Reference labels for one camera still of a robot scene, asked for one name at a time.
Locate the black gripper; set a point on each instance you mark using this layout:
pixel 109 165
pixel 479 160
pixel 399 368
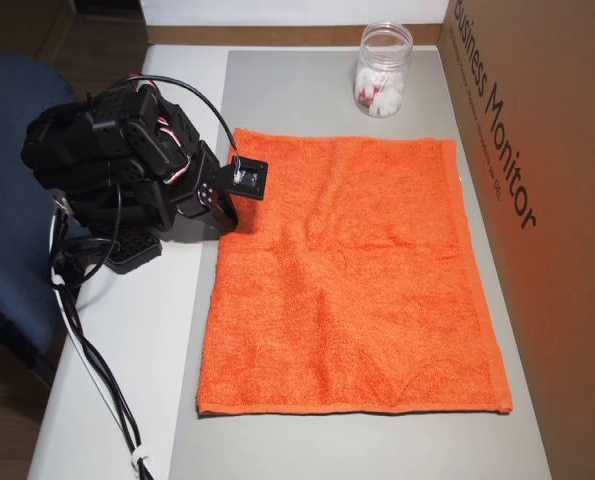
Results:
pixel 200 201

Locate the orange terry towel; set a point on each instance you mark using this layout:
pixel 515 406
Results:
pixel 347 260

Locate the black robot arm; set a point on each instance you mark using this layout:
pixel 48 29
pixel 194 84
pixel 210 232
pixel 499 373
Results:
pixel 112 130

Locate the black perforated arm base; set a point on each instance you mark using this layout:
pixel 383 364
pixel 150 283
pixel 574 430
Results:
pixel 134 250

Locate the grey table mat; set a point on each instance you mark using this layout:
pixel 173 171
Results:
pixel 287 90

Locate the red white eraser packet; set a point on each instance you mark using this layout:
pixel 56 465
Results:
pixel 366 94

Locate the white eraser cubes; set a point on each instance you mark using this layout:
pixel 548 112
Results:
pixel 393 97

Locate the blue office chair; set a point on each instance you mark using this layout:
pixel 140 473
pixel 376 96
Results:
pixel 12 175

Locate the clear plastic jar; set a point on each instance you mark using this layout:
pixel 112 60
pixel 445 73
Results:
pixel 382 50

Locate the Business Monitor cardboard box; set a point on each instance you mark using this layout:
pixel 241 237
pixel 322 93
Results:
pixel 552 200

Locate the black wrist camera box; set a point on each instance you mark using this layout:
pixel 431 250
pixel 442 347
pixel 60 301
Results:
pixel 249 177

